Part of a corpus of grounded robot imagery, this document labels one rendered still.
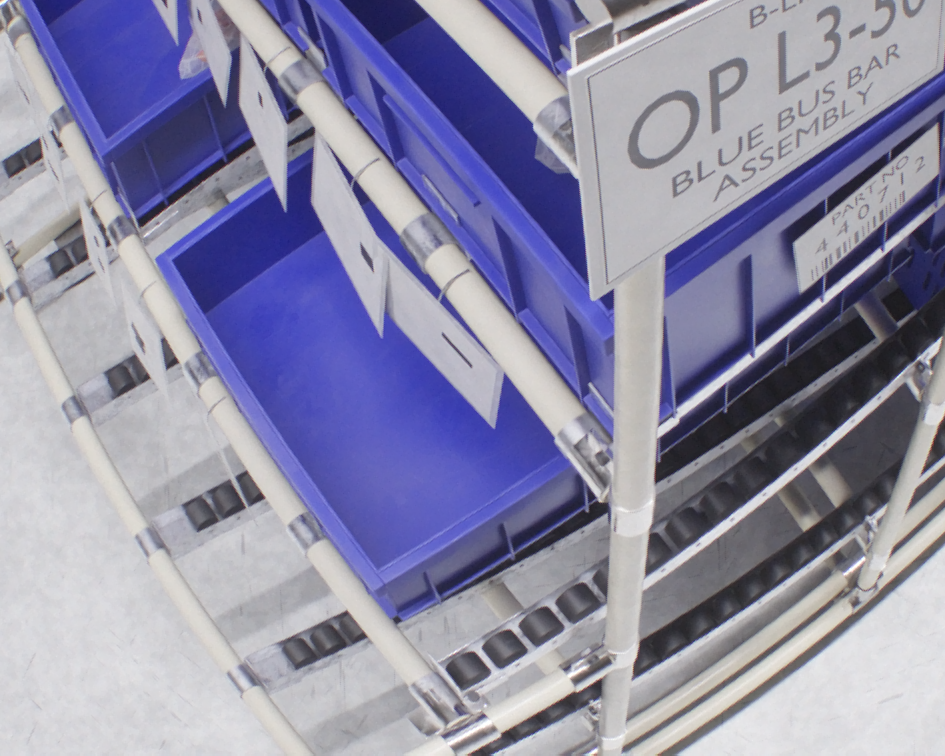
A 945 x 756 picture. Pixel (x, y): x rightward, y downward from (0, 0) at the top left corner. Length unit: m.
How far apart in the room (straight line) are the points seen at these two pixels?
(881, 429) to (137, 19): 1.17
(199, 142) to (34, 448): 0.89
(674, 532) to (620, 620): 0.15
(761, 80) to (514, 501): 0.69
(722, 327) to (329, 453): 0.52
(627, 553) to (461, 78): 0.37
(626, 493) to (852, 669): 1.16
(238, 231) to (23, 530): 0.97
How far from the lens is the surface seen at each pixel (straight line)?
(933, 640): 2.49
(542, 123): 1.07
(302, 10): 1.52
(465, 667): 1.69
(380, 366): 1.79
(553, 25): 1.03
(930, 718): 2.46
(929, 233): 1.82
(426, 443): 1.76
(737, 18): 0.92
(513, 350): 1.44
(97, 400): 2.18
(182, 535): 2.09
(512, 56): 1.09
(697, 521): 1.72
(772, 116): 1.03
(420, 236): 1.48
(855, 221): 1.36
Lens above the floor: 2.34
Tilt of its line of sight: 63 degrees down
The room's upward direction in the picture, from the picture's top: 7 degrees counter-clockwise
